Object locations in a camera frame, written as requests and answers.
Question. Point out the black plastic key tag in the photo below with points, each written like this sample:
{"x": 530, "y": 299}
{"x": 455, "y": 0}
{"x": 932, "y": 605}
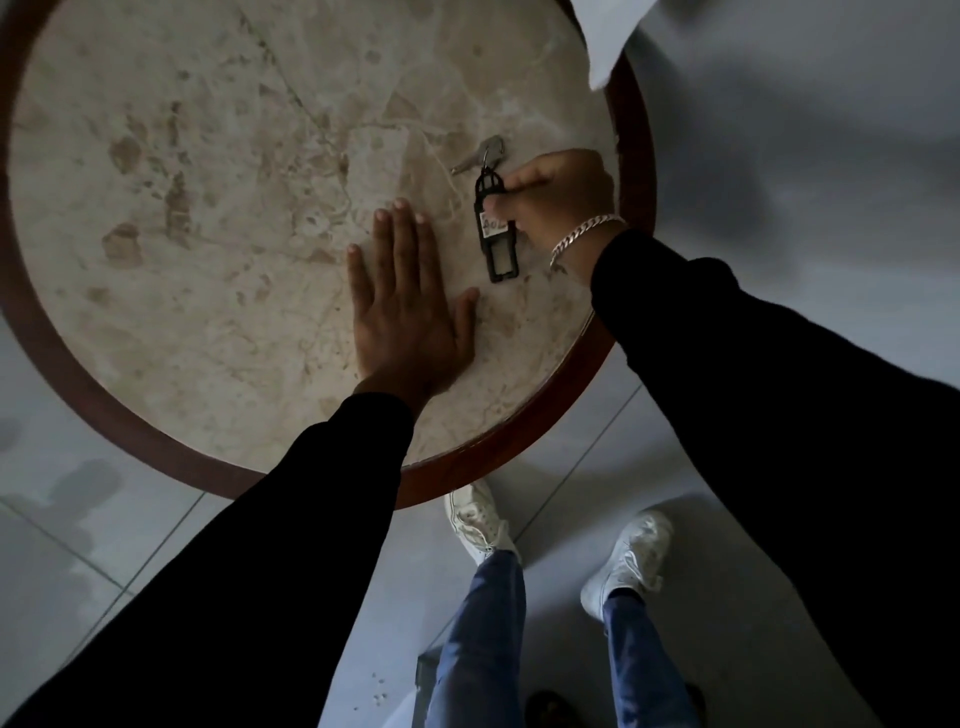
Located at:
{"x": 496, "y": 247}

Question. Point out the person's left forearm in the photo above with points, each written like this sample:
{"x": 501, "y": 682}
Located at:
{"x": 247, "y": 577}

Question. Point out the person's right white sneaker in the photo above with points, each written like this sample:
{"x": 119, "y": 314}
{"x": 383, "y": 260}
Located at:
{"x": 630, "y": 562}

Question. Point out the round marble table, wooden rim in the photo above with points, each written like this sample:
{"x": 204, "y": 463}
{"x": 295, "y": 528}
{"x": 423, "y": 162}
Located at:
{"x": 225, "y": 225}

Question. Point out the person's left white sneaker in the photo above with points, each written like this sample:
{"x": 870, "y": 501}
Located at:
{"x": 476, "y": 521}

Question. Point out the white cloth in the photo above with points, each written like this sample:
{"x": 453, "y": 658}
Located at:
{"x": 607, "y": 37}

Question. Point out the person's right thumb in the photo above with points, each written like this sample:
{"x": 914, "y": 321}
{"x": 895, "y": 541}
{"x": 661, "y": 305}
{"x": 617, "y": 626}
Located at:
{"x": 501, "y": 202}

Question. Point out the person's white sneaker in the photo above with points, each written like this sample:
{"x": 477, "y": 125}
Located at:
{"x": 630, "y": 562}
{"x": 476, "y": 521}

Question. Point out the person's right hand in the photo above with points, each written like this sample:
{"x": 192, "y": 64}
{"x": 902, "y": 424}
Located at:
{"x": 562, "y": 195}

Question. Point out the person's left hand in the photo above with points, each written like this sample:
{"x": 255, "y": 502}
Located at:
{"x": 405, "y": 330}

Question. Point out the person's left middle finger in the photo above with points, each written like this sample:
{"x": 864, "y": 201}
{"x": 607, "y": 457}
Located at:
{"x": 406, "y": 244}

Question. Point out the person's right leg, blue jeans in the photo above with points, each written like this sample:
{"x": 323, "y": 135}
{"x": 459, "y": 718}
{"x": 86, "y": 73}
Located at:
{"x": 645, "y": 667}

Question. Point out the person's left leg, blue jeans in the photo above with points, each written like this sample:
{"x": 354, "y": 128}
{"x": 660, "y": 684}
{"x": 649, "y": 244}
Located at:
{"x": 480, "y": 645}

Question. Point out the person's leg, blue jeans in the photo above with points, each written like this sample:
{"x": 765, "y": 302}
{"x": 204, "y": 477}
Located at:
{"x": 645, "y": 667}
{"x": 480, "y": 645}

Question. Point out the person's left thumb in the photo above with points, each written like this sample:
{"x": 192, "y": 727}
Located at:
{"x": 465, "y": 319}

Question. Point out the person's right forearm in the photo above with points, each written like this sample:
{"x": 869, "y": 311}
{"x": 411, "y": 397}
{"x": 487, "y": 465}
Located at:
{"x": 787, "y": 435}

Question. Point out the silver key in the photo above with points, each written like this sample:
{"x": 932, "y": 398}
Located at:
{"x": 474, "y": 156}

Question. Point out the person's left little finger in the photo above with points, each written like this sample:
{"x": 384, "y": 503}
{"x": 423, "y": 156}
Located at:
{"x": 358, "y": 274}

